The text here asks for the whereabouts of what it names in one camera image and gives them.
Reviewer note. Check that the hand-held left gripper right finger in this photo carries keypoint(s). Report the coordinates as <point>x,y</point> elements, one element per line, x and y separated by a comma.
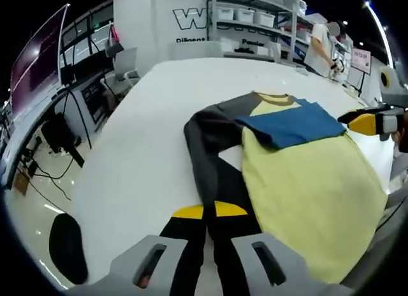
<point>232,245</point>

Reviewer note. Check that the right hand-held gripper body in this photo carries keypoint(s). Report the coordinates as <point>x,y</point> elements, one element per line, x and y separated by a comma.
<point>393,84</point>

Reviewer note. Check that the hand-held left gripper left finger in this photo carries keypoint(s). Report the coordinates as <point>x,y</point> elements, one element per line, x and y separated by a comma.
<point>186,238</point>

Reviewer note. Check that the yellow raglan garment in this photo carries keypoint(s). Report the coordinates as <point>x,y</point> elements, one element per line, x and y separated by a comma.
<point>303,187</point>

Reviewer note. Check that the person's right hand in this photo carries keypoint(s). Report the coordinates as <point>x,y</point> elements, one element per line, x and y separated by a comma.
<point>404,130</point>

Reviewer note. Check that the display screen on stand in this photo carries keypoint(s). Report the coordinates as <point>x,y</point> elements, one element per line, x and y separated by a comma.
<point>361,60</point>

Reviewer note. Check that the black oval pad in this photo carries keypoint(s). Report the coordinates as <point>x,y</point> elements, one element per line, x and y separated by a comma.
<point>68,248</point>

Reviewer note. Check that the grey mesh chair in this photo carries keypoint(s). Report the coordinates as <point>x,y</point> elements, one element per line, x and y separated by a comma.
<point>382,251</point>

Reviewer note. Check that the white storage bin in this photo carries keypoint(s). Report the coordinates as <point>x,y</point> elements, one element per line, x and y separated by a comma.
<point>225,13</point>
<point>265,18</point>
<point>244,15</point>

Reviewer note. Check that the grey metal shelving unit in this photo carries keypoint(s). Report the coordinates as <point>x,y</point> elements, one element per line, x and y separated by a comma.
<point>242,24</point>

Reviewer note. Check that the black computer tower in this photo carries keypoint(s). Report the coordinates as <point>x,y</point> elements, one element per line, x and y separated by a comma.
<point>57,136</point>

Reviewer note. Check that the brown cardboard box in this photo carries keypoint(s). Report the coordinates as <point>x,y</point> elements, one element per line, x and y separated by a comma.
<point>21,183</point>

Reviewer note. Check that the grey office chair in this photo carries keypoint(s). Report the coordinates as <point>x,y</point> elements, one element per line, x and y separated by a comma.
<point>126,61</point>

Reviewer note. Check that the long white office desk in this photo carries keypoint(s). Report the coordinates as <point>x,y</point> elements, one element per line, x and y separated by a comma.
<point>32,117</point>

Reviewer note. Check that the pink hanging bag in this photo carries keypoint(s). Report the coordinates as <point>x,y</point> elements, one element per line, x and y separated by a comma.
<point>114,49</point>

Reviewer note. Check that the large display screen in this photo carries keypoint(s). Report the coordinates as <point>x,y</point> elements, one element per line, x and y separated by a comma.
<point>38,53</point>

